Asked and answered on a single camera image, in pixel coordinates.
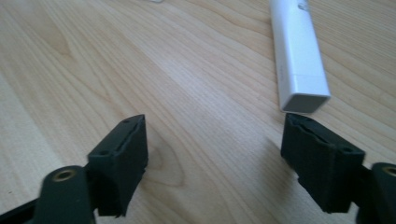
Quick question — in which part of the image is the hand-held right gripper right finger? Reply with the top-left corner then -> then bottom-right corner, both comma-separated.
280,113 -> 366,214

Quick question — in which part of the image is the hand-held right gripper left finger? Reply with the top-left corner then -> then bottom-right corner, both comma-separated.
87,114 -> 149,217

